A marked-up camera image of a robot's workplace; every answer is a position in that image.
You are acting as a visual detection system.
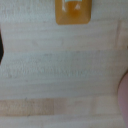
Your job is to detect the pink cup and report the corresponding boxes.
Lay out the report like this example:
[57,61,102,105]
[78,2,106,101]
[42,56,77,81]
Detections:
[117,71,128,122]

